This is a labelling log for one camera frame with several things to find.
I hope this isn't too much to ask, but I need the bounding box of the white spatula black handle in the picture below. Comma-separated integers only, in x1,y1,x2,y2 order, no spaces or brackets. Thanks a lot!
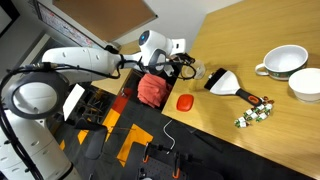
203,67,264,108

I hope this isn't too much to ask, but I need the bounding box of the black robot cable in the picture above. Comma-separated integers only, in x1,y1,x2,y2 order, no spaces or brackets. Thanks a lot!
0,53,183,180

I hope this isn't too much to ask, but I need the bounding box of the small wooden desk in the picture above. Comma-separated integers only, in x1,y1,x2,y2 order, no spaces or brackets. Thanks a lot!
91,39,148,97

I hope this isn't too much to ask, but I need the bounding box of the white cable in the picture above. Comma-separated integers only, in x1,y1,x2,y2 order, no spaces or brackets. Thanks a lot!
162,119,177,152

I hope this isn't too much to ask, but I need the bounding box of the clear plastic lunchbox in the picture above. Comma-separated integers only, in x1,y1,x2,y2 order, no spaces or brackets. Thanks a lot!
186,59,208,80

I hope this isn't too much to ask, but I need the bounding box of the black perforated board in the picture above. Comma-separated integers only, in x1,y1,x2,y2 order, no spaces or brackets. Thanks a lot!
137,143,225,180

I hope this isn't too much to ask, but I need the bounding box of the black orange clamp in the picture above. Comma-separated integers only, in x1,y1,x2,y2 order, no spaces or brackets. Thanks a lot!
142,142,151,164
171,151,183,180

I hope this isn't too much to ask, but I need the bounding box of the black camera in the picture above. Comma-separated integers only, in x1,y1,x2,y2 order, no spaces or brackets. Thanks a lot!
103,43,121,55

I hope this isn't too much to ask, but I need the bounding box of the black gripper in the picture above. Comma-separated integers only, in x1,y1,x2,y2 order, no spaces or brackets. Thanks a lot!
170,52,198,81

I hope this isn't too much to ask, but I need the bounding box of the red cloth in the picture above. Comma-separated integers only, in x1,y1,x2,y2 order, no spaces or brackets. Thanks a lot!
136,72,174,109

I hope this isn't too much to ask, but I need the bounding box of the white mug with green band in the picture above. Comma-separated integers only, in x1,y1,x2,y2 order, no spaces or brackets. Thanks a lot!
254,44,310,82

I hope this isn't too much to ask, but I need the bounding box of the orange lunchbox lid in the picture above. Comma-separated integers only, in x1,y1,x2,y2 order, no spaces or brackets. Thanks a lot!
175,93,195,113

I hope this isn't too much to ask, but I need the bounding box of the brown cork board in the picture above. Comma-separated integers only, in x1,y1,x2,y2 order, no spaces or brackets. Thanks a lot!
51,0,159,43

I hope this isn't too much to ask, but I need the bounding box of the dark grey stool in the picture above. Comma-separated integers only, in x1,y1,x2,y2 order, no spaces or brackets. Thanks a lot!
74,119,110,161

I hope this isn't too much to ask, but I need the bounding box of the black chair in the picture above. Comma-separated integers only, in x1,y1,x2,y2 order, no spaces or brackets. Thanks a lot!
156,71,181,88

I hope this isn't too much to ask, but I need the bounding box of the printed wall poster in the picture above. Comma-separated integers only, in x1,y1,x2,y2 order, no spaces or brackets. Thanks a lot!
33,0,106,51

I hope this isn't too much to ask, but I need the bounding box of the white bowl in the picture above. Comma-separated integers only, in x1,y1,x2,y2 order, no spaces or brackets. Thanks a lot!
288,67,320,103

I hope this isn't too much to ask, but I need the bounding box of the white flat panel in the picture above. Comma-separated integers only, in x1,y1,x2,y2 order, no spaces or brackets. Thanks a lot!
62,83,86,122

